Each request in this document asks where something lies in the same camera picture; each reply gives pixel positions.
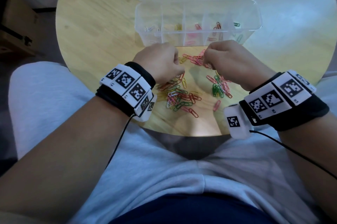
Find person's left hand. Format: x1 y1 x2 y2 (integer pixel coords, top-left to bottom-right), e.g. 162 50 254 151
132 43 185 85

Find person's right hand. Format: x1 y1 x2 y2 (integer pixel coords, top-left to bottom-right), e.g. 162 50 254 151
203 40 276 91

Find pile of coloured paper clips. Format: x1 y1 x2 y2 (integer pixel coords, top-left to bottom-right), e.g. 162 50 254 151
155 49 233 119

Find clear plastic compartment box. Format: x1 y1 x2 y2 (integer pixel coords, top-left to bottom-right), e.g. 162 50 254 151
126 0 277 47

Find person's right forearm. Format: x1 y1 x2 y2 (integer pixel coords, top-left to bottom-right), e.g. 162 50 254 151
279 112 337 222

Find person's left forearm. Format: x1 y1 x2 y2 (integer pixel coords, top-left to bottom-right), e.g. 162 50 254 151
0 96 132 224

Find brown cardboard box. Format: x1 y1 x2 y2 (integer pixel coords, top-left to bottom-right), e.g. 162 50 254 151
0 0 40 57

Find black left wristband white markers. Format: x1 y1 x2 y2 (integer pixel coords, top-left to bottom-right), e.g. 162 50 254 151
95 61 158 123

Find black wristband white markers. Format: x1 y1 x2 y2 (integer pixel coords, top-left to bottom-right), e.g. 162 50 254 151
95 61 158 123
239 70 330 132

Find black right wristband white markers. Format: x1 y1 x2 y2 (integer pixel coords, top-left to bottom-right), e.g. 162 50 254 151
239 70 330 132

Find dark blue shirt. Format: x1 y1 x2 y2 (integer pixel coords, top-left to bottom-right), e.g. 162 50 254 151
109 193 272 224

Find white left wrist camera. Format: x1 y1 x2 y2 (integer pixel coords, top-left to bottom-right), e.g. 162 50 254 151
134 94 158 123

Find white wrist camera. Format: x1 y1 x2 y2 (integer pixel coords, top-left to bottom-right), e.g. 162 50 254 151
134 94 158 123
223 104 255 140

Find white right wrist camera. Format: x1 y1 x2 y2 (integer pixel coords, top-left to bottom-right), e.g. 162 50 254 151
223 104 255 140

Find black left camera cable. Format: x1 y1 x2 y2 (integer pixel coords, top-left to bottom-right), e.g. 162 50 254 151
105 115 136 169

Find black camera cable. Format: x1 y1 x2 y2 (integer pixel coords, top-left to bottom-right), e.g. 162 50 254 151
105 115 136 169
249 130 337 179

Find black right camera cable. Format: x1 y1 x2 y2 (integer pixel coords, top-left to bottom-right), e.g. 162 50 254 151
249 130 337 179

